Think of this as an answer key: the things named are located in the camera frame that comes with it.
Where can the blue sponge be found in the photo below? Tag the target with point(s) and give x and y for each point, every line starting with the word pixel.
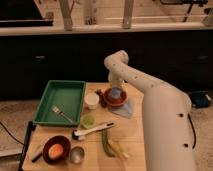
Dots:
pixel 115 93

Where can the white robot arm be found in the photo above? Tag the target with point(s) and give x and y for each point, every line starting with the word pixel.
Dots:
pixel 165 109

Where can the red bowl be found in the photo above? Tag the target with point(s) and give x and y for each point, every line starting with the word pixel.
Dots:
pixel 115 103

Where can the dark brown bowl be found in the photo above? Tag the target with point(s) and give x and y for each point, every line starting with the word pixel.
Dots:
pixel 64 142

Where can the dark brown toy food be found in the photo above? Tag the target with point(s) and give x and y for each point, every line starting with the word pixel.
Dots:
pixel 101 98

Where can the white paper cup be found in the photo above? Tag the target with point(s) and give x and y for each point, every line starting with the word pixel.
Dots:
pixel 91 100

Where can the blue grey cloth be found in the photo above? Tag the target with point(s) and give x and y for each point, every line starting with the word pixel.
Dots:
pixel 126 110

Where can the green plastic tray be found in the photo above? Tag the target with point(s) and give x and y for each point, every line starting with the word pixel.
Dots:
pixel 68 96

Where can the green bean pod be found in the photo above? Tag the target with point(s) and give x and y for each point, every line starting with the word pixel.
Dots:
pixel 104 134

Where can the silver fork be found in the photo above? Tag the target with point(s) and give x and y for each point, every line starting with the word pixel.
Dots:
pixel 56 110

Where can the small metal cup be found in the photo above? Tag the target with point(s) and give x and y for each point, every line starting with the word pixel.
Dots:
pixel 77 155

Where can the orange fruit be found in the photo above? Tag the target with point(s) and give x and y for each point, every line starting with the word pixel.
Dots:
pixel 55 151

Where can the teal object on floor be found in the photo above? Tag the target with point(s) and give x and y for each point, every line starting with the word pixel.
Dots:
pixel 200 99

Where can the black camera stand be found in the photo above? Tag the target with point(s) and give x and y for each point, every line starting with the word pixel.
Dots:
pixel 30 128

